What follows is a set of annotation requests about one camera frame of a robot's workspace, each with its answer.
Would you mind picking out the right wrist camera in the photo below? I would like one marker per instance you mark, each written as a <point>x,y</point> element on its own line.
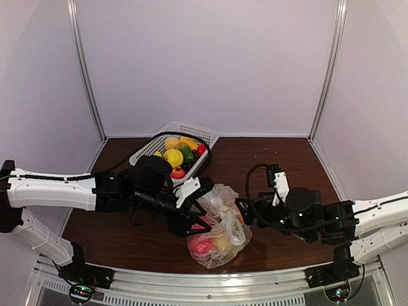
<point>277,180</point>

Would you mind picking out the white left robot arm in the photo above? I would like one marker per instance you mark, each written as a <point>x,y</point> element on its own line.
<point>105,191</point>

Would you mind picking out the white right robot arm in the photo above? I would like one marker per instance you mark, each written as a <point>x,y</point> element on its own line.
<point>359,229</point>

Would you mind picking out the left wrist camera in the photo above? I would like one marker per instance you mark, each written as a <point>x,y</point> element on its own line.
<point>186,189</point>

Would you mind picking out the white perforated plastic basket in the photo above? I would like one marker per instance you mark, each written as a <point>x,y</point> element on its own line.
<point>199,134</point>

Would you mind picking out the red fruit in basket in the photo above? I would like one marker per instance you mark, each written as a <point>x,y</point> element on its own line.
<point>201,149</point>

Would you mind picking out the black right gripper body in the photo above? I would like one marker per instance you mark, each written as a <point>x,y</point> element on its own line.
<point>264,205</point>

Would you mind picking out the clear printed plastic bag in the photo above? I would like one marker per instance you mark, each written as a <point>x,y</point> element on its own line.
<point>222,216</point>

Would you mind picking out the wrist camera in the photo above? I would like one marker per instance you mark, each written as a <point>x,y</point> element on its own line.
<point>186,189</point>
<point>277,180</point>

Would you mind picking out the left aluminium corner post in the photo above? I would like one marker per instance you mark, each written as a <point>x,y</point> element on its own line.
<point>83,68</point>

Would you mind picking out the aluminium corner post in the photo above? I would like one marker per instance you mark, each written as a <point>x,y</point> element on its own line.
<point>83,68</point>
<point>337,38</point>

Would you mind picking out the red pomegranate in basket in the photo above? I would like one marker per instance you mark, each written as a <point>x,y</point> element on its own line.
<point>178,173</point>

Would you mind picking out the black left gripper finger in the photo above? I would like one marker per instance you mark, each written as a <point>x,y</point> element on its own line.
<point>189,224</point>
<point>206,185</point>

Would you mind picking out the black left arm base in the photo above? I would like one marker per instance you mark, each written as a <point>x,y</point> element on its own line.
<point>83,279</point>

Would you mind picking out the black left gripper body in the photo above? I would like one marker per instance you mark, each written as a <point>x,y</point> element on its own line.
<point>146,201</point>

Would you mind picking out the green fruit in basket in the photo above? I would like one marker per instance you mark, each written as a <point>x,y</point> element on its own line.
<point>188,156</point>

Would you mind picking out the pink fruit in bag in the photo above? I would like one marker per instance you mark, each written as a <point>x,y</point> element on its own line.
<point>200,247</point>

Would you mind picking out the orange fruit in bag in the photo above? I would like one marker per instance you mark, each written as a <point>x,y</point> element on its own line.
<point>240,217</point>

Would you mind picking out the right aluminium corner post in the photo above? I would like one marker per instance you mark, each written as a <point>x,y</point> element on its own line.
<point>337,38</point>

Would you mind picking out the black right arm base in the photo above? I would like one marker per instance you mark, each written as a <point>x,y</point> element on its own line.
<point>336,275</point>

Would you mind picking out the orange-yellow fruit in basket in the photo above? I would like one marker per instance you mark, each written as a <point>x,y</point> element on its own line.
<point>190,142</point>

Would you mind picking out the yellow lemon in basket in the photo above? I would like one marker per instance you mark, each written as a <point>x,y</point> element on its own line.
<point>171,143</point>

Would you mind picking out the yellow fruit in basket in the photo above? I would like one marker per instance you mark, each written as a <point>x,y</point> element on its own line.
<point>174,157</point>

